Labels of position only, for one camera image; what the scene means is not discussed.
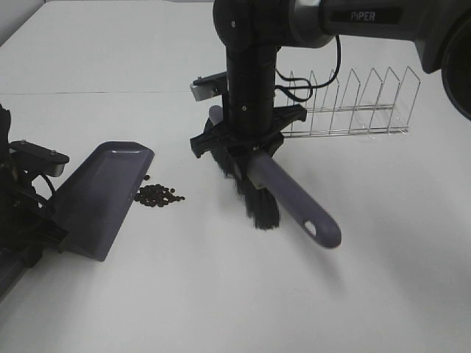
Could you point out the wire dish rack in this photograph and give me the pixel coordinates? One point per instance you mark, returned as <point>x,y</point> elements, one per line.
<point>376,102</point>

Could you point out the purple dustpan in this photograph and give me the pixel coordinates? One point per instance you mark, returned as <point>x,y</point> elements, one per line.
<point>92,203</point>

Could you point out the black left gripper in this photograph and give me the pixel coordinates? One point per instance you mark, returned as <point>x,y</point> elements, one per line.
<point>30,226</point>

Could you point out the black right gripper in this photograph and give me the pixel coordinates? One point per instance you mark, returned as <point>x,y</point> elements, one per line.
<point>237,134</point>

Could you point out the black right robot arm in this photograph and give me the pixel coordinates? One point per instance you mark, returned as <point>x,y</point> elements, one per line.
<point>253,32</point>

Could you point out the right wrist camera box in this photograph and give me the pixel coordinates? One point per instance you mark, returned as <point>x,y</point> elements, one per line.
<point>208,87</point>

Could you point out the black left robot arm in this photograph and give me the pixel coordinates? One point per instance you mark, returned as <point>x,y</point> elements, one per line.
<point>12,176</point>

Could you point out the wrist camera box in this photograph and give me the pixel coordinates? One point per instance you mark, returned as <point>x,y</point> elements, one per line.
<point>32,157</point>
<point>208,87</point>

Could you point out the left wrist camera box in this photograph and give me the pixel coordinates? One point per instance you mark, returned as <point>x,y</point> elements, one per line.
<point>32,157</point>

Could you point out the pile of coffee beans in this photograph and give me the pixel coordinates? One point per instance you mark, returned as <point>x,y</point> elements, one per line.
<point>157,195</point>

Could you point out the purple hand brush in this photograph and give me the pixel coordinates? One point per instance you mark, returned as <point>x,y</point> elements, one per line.
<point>264,185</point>

